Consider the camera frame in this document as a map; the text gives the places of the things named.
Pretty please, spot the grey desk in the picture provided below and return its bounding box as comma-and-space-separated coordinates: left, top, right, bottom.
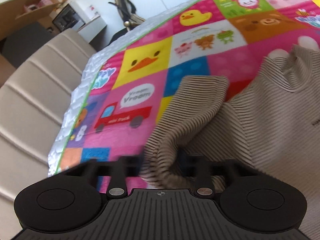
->
78, 16, 108, 51

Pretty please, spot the wooden wall shelf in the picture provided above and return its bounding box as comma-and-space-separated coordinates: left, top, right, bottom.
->
0, 0, 61, 39

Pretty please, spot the white quilted mattress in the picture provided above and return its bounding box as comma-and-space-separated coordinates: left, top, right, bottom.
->
47, 0, 320, 178

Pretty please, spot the colourful cartoon play mat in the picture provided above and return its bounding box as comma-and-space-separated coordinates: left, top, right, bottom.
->
47, 0, 320, 196

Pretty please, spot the black office chair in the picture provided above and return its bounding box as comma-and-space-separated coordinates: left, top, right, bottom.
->
109, 0, 145, 44

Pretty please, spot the white microwave oven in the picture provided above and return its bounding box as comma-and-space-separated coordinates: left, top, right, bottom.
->
52, 1, 86, 32

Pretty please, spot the beige striped shirt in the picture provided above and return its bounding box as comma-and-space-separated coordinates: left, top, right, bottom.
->
141, 41, 319, 239

